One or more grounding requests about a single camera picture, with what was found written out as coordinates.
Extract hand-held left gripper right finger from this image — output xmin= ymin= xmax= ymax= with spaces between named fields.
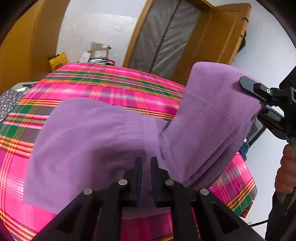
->
xmin=150 ymin=157 xmax=265 ymax=241

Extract black cable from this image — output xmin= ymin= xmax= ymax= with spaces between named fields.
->
xmin=248 ymin=220 xmax=269 ymax=227

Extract dark hanging garment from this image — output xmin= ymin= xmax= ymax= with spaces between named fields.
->
xmin=238 ymin=30 xmax=247 ymax=50

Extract pale green table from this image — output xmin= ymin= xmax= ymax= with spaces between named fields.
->
xmin=14 ymin=81 xmax=38 ymax=92

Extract pink plaid tablecloth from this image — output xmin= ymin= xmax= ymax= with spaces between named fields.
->
xmin=0 ymin=62 xmax=258 ymax=241

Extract door frame with plastic curtain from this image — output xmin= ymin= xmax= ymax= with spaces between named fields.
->
xmin=122 ymin=0 xmax=215 ymax=80

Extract purple patterned cloth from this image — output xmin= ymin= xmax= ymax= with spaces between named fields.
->
xmin=0 ymin=89 xmax=23 ymax=122

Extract blue denim bag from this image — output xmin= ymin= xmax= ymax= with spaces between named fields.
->
xmin=239 ymin=138 xmax=249 ymax=156

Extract wooden door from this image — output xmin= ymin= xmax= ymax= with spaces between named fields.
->
xmin=179 ymin=2 xmax=252 ymax=86

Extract wooden wardrobe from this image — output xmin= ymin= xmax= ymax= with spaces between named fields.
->
xmin=0 ymin=0 xmax=71 ymax=95

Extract yellow bag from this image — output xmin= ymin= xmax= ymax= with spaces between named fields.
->
xmin=48 ymin=53 xmax=68 ymax=71

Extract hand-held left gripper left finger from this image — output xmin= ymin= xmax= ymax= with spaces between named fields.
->
xmin=32 ymin=157 xmax=142 ymax=241

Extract person's right hand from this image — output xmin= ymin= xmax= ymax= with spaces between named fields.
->
xmin=275 ymin=144 xmax=296 ymax=194

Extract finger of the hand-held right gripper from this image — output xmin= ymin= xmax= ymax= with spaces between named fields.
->
xmin=257 ymin=107 xmax=289 ymax=139
xmin=239 ymin=76 xmax=282 ymax=102

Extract person's right forearm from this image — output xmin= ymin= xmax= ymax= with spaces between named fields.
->
xmin=265 ymin=190 xmax=296 ymax=241

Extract purple fleece pants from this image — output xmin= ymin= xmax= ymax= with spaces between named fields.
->
xmin=23 ymin=61 xmax=264 ymax=215

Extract brown cardboard box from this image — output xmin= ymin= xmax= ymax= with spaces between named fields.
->
xmin=90 ymin=42 xmax=112 ymax=59

